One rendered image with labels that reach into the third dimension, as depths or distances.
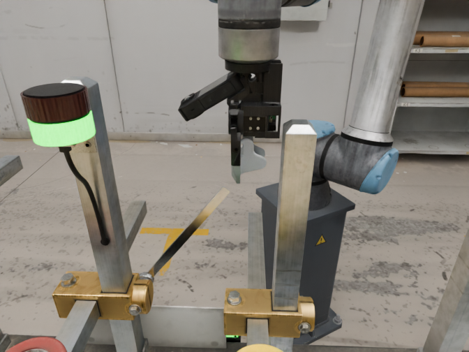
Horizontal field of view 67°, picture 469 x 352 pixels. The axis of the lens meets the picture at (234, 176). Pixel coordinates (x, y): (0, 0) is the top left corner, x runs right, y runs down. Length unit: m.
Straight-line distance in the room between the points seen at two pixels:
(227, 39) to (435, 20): 2.92
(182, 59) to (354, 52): 1.41
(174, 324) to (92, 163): 0.33
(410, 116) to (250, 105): 3.00
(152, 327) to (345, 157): 0.71
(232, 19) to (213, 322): 0.47
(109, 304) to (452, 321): 0.50
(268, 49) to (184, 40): 2.61
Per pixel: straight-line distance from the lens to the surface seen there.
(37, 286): 2.02
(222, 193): 0.55
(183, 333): 0.68
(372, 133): 1.08
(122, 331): 0.63
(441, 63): 3.46
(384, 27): 1.08
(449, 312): 0.64
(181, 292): 1.77
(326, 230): 1.29
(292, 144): 0.41
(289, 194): 0.43
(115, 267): 0.54
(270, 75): 0.55
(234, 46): 0.52
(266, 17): 0.52
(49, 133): 0.38
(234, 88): 0.56
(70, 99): 0.37
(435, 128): 3.63
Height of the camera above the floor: 1.26
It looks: 28 degrees down
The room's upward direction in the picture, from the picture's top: straight up
